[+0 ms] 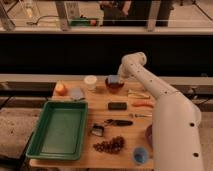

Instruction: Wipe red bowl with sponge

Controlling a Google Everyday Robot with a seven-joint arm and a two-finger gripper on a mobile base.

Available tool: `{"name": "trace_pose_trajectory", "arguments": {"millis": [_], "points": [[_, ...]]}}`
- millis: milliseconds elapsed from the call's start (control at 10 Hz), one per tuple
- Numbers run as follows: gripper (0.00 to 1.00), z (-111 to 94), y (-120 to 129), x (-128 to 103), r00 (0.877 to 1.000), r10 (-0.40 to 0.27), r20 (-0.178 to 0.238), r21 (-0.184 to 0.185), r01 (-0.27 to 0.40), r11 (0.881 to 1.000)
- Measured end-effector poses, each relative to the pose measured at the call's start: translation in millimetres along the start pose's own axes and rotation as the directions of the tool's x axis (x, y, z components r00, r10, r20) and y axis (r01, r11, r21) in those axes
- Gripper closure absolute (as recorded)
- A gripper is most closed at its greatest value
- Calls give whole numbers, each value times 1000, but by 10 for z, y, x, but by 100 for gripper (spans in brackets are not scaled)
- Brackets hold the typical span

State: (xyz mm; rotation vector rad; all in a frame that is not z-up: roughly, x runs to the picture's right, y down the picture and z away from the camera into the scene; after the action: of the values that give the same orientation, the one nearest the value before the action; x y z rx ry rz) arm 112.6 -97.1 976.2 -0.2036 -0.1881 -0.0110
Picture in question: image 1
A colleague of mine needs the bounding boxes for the red bowl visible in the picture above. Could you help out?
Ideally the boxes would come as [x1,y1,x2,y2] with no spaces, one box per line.
[105,79,124,94]

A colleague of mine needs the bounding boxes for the blue sponge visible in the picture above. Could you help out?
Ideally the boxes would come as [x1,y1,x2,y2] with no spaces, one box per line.
[108,75,119,84]

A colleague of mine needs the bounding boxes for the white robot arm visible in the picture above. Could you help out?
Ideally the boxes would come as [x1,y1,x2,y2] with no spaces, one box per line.
[118,52,204,171]

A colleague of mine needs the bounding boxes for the purple bowl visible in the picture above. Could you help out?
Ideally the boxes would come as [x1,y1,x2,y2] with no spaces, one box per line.
[145,125,153,148]

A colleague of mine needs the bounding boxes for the white cup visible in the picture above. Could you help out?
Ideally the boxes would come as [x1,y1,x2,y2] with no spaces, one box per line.
[84,75,97,91]

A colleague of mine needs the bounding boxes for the black rectangular block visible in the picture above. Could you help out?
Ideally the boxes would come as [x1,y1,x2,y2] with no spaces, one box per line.
[108,102,127,110]

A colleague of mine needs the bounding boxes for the beige tongs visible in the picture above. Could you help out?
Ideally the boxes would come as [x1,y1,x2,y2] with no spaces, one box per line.
[127,89,150,99]

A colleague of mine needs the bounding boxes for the orange carrot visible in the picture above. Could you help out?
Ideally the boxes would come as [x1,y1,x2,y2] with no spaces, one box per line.
[132,101,154,108]

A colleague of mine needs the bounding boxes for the metal fork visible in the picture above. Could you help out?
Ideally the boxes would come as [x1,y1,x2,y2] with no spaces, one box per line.
[128,113,152,118]

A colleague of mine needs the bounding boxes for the small black metal clip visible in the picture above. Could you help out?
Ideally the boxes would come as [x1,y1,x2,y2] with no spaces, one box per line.
[91,124,104,137]

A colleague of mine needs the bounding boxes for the orange fruit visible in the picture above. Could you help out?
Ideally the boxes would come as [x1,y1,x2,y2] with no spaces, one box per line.
[55,83,67,96]

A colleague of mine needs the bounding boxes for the bunch of dark grapes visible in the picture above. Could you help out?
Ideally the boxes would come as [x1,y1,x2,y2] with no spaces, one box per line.
[93,136,125,154]

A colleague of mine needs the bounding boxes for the green plastic tray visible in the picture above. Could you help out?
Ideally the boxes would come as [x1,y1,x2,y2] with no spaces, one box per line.
[26,101,88,161]

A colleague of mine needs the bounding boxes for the green box on shelf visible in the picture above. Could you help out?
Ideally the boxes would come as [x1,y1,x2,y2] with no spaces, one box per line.
[70,18,98,26]

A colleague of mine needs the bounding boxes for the blue cup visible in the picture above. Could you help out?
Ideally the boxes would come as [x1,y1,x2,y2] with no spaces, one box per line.
[133,147,149,165]

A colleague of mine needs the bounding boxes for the black handled peeler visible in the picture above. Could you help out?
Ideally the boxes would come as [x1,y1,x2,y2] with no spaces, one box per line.
[104,119,133,127]

